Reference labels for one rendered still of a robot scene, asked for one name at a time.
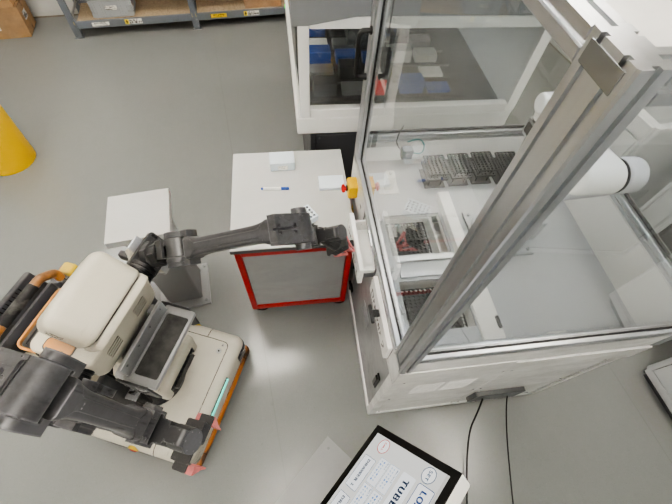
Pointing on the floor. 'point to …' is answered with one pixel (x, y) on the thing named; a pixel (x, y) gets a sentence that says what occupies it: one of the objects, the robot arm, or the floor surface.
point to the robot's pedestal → (146, 209)
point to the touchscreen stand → (317, 475)
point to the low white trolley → (339, 271)
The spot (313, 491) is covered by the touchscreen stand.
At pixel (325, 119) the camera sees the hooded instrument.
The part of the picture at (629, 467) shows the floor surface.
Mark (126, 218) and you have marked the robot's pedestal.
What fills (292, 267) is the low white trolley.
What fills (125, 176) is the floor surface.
